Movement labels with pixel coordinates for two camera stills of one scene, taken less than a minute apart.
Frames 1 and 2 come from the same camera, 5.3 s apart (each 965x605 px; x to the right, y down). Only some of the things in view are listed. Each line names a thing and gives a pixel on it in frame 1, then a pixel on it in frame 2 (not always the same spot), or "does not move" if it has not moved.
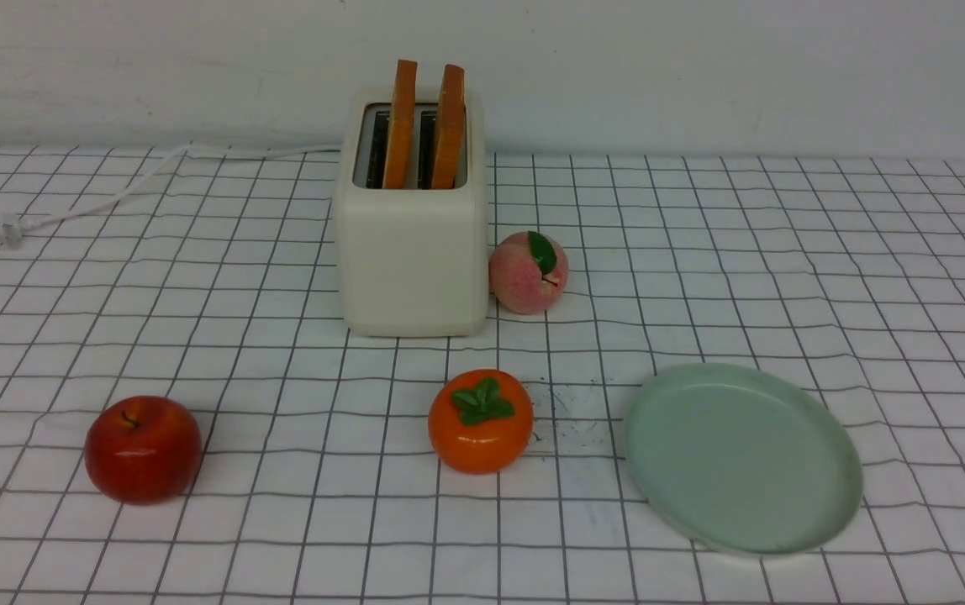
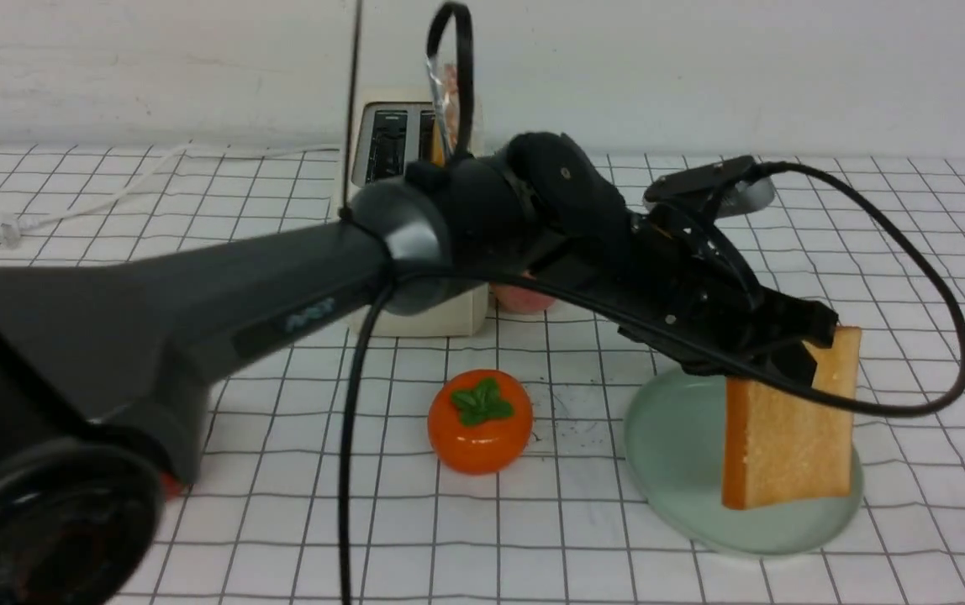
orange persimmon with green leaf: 480,421 does not move
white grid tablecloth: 75,277 does not move
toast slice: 401,125 -> 783,444
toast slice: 450,130 does not move
